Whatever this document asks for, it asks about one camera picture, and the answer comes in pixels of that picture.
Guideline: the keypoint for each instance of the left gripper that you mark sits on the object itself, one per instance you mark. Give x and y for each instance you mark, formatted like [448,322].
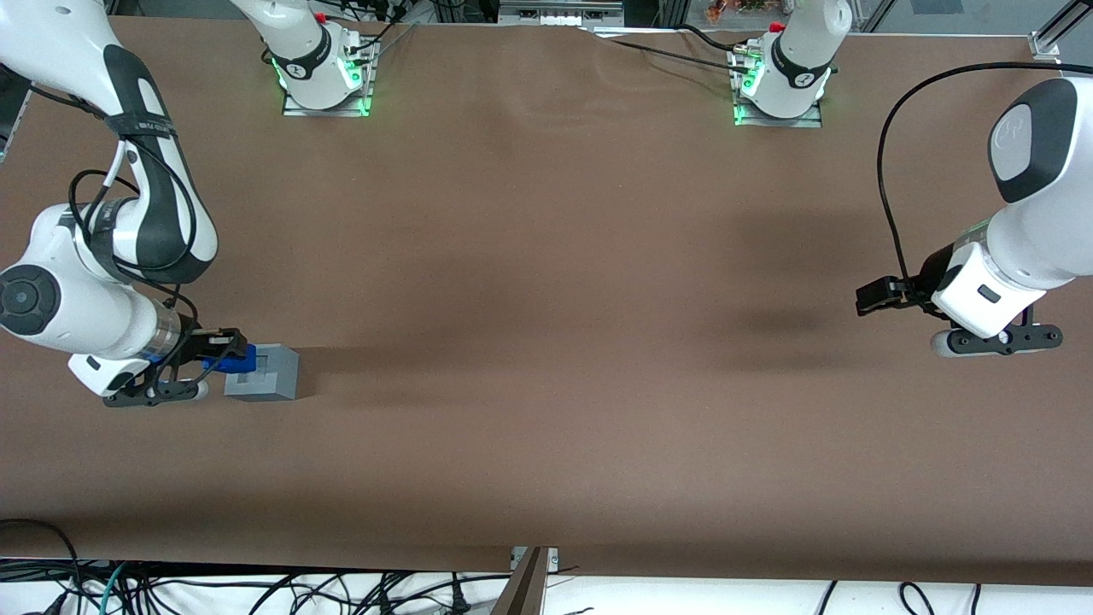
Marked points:
[934,272]

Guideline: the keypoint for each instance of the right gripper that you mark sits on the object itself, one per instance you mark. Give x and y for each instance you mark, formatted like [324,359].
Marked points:
[194,343]

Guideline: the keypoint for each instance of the blue plastic part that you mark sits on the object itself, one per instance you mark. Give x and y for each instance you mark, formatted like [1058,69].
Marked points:
[235,363]

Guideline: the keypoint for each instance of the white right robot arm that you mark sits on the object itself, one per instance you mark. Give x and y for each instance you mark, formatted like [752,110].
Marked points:
[68,299]

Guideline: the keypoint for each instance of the gray square base block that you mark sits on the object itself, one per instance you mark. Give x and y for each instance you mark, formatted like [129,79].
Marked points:
[277,386]

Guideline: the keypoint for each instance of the aluminium corner profile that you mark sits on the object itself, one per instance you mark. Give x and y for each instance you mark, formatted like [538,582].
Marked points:
[1059,34]

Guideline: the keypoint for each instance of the brown paper table cover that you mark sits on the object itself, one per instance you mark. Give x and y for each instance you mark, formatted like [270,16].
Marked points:
[546,256]

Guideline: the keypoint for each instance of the dark support beam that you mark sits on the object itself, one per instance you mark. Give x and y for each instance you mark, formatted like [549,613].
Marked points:
[523,589]

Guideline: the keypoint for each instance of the white power strip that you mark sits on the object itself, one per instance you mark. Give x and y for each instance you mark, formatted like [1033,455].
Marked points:
[559,12]

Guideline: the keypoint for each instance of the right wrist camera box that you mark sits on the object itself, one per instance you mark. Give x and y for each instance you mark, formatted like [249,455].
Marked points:
[196,391]

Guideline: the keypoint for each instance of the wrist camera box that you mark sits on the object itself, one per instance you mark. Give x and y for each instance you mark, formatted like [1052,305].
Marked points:
[982,342]
[196,391]

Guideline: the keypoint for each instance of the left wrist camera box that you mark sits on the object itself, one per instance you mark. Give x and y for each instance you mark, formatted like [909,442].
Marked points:
[982,342]

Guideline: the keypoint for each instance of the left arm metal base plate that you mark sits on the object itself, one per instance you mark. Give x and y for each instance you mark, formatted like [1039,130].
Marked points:
[786,123]

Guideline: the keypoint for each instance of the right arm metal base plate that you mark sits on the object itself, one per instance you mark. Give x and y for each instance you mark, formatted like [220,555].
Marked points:
[324,112]

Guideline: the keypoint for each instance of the metal table edge bracket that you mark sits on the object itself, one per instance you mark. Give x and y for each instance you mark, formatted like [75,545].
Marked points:
[551,557]

